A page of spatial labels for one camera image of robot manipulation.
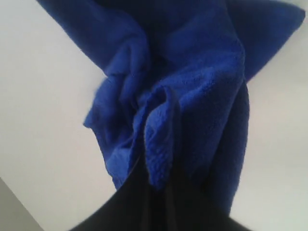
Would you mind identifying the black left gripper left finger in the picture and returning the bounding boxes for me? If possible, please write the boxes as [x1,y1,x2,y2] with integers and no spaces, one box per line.
[78,155,173,231]

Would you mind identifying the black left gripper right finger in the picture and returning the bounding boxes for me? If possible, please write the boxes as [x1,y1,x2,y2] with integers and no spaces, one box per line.
[168,168,308,231]

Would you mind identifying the blue microfibre cloth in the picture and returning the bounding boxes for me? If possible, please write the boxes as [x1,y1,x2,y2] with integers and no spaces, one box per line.
[39,0,305,213]

